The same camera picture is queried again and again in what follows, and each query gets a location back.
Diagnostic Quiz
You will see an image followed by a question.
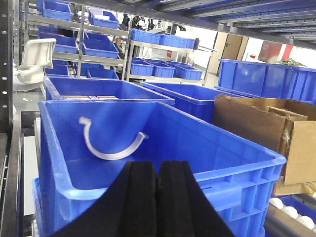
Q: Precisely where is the open brown cardboard box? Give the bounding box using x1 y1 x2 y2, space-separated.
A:
212 94 316 197

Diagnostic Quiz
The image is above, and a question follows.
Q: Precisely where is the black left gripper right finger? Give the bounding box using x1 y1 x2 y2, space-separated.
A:
157 160 234 237

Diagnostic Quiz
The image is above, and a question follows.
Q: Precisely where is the white curved PVC pipe clamp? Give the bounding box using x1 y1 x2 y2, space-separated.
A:
79 117 149 161

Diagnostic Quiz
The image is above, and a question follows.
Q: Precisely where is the white plastic moulded housing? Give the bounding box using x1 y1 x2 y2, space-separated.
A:
13 38 56 91

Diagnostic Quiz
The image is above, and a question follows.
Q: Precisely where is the near blue plastic bin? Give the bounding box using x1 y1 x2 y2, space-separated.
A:
38 100 286 237

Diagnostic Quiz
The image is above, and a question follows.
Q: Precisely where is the tall blue crate right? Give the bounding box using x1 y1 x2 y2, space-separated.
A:
215 59 316 104

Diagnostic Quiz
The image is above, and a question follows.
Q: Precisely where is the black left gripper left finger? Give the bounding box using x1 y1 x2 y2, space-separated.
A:
53 161 157 237

